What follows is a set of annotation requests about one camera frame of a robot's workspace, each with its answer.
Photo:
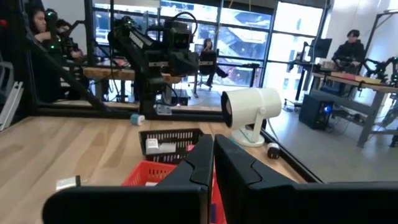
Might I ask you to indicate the black office chair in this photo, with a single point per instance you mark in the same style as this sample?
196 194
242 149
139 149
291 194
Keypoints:
207 62

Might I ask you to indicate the wooden workbench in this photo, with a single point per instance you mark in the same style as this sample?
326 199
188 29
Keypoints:
124 74

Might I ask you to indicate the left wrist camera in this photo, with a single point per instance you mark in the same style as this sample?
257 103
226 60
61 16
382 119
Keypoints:
178 35

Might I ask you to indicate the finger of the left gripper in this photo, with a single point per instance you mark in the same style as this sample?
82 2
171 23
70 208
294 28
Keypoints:
178 66
191 66

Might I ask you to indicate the large white wall charger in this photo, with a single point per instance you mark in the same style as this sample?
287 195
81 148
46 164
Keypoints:
151 146

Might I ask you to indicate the red plastic basket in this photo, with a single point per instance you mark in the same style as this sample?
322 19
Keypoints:
146 174

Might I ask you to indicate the grey metal workbench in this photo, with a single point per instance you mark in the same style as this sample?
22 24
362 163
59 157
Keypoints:
357 93

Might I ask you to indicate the black monitor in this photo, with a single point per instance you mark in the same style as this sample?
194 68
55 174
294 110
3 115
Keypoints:
321 48

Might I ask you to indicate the aluminium profile bar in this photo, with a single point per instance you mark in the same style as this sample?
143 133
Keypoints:
11 105

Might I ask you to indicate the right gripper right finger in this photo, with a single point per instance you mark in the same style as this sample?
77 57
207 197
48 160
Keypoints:
248 193

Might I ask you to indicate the small white box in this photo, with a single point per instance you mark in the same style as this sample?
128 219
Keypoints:
168 147

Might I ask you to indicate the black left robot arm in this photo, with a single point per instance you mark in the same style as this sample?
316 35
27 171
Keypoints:
133 37

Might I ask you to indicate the small pink cube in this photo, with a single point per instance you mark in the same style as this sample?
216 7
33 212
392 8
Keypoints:
190 147

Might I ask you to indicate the small white cap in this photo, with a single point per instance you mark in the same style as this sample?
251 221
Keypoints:
273 151

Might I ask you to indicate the small white wall charger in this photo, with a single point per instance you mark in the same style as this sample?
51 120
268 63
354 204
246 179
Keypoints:
68 183

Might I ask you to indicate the small teal cube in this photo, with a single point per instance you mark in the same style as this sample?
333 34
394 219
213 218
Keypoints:
137 119

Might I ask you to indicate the black plastic basket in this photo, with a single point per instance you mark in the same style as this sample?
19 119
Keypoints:
174 137

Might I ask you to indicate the white cylinder lamp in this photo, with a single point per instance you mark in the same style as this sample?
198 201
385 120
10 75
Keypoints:
252 105

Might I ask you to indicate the black metal gantry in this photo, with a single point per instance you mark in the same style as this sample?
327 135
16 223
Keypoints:
373 31

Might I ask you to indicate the background black robot arm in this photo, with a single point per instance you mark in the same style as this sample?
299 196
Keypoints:
384 67

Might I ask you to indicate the computer tower blue light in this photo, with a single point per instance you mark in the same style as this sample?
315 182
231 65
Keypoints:
315 112

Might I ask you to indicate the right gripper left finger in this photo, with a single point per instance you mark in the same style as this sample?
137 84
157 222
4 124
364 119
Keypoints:
174 199

